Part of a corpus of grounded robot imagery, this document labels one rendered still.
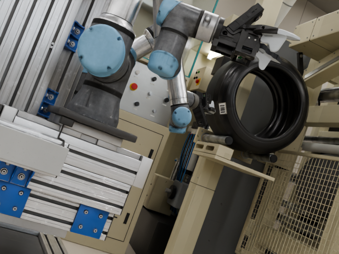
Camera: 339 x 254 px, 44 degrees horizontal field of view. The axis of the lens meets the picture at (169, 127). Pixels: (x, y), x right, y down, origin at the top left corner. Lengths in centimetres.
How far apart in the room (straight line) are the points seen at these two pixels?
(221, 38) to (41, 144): 51
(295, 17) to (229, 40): 662
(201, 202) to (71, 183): 151
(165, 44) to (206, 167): 158
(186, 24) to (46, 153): 47
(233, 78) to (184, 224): 93
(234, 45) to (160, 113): 179
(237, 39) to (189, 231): 168
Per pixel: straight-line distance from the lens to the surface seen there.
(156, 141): 277
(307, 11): 789
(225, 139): 218
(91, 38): 104
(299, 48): 277
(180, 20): 107
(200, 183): 255
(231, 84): 220
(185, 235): 258
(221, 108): 219
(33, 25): 132
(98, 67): 103
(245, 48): 107
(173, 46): 106
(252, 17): 112
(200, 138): 250
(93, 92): 116
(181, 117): 162
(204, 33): 108
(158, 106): 282
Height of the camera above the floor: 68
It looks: 5 degrees up
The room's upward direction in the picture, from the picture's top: 20 degrees clockwise
